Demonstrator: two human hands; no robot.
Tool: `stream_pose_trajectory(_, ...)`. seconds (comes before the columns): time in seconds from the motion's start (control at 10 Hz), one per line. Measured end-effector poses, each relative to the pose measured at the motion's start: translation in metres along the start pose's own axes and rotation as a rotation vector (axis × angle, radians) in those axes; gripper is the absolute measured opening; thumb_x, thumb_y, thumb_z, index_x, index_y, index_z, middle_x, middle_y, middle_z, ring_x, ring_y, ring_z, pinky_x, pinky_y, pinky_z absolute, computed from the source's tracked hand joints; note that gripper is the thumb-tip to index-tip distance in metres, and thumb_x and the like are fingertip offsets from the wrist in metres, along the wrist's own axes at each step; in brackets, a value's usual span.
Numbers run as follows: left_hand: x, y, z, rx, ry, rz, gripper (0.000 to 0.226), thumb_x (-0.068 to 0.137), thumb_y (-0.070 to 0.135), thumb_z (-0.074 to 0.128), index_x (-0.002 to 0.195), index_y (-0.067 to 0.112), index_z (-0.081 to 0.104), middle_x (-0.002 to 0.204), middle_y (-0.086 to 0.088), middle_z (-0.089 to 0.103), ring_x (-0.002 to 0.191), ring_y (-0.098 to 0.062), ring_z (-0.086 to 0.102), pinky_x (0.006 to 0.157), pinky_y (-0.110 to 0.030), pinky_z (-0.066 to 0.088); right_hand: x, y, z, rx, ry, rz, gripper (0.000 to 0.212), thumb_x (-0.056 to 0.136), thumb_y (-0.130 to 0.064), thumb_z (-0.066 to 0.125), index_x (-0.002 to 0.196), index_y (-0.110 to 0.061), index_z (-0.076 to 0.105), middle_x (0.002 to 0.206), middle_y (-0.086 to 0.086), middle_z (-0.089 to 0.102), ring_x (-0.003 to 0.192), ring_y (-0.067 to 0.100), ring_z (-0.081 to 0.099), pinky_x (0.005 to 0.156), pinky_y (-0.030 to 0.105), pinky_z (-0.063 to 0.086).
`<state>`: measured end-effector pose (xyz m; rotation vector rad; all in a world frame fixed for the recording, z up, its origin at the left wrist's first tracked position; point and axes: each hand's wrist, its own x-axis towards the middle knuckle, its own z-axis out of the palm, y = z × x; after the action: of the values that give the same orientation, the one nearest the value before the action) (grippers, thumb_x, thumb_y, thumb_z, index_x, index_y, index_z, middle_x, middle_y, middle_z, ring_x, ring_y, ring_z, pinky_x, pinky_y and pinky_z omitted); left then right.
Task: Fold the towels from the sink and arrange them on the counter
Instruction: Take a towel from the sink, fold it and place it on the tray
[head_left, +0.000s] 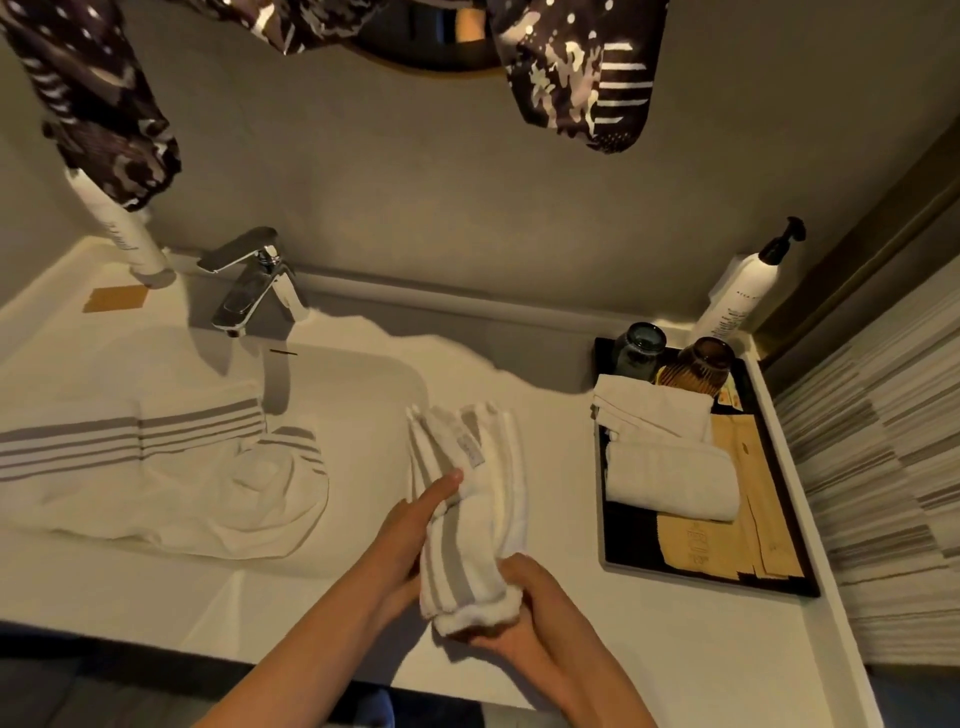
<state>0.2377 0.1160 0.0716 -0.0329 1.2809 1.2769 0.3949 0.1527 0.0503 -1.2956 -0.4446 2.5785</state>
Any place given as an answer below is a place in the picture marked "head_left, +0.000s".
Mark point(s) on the person's right hand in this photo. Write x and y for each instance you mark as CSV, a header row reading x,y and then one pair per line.
x,y
547,622

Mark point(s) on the person's left hand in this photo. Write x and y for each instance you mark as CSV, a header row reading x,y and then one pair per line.
x,y
405,540

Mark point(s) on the striped white hand towel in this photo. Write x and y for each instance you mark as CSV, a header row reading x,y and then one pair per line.
x,y
480,525

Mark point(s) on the black tray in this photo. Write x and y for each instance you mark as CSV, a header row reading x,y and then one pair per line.
x,y
626,540

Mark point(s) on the small plain white towel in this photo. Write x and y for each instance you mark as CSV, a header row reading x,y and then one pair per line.
x,y
671,480

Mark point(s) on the large striped white towel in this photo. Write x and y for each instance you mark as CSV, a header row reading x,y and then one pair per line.
x,y
187,495

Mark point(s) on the small striped white towel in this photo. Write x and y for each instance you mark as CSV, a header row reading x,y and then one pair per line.
x,y
652,409

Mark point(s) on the person's left forearm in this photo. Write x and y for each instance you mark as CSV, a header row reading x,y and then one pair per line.
x,y
300,660

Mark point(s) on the square kraft paper packet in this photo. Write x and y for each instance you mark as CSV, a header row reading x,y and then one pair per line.
x,y
694,544

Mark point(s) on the long kraft paper packet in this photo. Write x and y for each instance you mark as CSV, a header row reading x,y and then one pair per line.
x,y
772,525
731,442

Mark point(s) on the blue glass cup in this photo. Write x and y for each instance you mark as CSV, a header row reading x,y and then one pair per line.
x,y
639,349

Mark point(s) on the chrome faucet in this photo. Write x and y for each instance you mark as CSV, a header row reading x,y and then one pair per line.
x,y
251,292

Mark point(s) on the small white sachet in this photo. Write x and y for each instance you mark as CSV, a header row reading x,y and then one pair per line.
x,y
731,396

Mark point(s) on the amber ribbed glass cup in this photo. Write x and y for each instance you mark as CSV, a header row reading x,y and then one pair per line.
x,y
701,366

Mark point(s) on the small tan soap packet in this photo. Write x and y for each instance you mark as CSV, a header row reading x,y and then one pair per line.
x,y
115,298

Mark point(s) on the white pump bottle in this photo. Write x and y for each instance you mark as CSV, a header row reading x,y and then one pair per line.
x,y
124,232
739,296

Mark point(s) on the dark patterned hanging garment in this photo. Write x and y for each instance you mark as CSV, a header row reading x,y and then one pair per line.
x,y
97,112

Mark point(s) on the round dark wall mirror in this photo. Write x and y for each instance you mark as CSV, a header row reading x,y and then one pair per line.
x,y
420,37

